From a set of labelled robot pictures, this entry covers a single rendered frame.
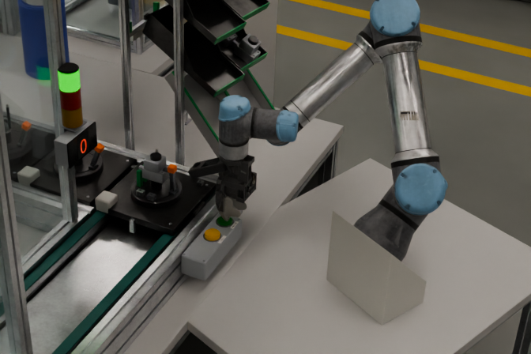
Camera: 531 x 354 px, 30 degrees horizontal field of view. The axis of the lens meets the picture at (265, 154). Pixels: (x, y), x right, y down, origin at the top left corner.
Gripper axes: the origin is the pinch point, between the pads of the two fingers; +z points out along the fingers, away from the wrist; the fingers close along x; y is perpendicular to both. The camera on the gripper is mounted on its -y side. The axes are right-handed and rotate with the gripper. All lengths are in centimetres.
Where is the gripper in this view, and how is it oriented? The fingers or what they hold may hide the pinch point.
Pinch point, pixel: (224, 216)
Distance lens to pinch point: 260.7
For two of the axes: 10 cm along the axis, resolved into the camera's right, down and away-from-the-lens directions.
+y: 9.0, 2.6, -3.4
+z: -0.4, 8.4, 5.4
